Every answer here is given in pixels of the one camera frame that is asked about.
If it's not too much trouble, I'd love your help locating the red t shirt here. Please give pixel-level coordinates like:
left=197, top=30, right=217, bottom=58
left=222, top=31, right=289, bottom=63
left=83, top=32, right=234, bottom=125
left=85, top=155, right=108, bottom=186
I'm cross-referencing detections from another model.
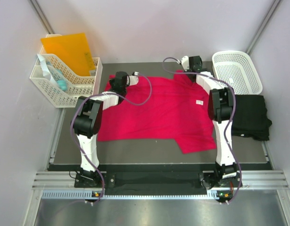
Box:
left=97, top=71, right=216, bottom=154

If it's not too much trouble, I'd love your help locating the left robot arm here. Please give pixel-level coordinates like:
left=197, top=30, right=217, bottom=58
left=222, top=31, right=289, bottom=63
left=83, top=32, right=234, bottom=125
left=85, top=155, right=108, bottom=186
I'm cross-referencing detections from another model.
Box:
left=71, top=72, right=139, bottom=188

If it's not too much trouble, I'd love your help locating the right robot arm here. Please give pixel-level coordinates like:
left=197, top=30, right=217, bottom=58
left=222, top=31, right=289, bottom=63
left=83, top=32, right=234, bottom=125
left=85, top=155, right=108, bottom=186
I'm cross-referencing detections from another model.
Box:
left=181, top=56, right=237, bottom=187

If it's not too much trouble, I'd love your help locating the white plastic basket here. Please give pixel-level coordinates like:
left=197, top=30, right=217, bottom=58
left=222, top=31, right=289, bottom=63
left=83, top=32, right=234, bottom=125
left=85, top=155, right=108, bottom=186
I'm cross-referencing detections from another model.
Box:
left=212, top=50, right=263, bottom=95

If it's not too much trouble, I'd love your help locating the white file organizer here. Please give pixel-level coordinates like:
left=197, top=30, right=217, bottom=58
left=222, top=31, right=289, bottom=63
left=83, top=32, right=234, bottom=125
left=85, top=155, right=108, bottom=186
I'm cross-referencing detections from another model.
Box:
left=29, top=34, right=103, bottom=108

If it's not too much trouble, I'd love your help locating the teal object in organizer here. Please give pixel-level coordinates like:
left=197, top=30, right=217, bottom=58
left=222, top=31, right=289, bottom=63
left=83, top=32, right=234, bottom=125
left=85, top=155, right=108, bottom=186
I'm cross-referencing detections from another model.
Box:
left=44, top=61, right=67, bottom=91

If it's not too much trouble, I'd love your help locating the orange plastic folder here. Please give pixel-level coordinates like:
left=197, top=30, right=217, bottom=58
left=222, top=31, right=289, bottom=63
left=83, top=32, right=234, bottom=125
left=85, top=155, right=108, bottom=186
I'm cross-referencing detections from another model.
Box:
left=41, top=33, right=96, bottom=77

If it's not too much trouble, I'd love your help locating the black folded t shirt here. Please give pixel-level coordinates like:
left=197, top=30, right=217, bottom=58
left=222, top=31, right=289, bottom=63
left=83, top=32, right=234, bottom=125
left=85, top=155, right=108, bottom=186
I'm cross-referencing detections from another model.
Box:
left=231, top=95, right=272, bottom=141

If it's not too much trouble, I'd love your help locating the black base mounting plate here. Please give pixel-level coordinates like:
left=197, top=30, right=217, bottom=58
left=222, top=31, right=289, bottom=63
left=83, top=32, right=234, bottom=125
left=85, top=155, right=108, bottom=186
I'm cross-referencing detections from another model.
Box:
left=74, top=172, right=240, bottom=190

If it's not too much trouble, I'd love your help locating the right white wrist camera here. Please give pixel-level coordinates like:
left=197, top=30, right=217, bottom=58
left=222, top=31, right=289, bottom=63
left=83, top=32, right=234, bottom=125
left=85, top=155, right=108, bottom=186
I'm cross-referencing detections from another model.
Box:
left=177, top=56, right=190, bottom=71

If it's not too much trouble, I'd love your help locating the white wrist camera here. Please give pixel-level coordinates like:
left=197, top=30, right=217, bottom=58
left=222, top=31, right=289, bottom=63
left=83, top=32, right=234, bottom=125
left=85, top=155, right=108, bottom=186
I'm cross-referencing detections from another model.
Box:
left=177, top=56, right=190, bottom=71
left=126, top=72, right=139, bottom=87

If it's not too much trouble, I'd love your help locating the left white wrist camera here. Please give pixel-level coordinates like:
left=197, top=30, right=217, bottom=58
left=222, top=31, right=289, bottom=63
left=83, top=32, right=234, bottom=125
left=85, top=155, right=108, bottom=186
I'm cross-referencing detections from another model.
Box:
left=126, top=72, right=139, bottom=87

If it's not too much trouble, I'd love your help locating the grey slotted cable duct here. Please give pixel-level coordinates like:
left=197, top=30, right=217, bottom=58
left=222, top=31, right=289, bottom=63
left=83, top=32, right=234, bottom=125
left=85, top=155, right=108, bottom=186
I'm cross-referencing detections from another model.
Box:
left=41, top=189, right=229, bottom=200

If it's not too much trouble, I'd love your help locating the aluminium frame rail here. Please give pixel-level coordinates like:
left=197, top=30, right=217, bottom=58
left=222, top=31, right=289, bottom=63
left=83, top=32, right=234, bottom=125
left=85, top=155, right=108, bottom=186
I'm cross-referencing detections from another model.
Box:
left=32, top=170, right=289, bottom=190

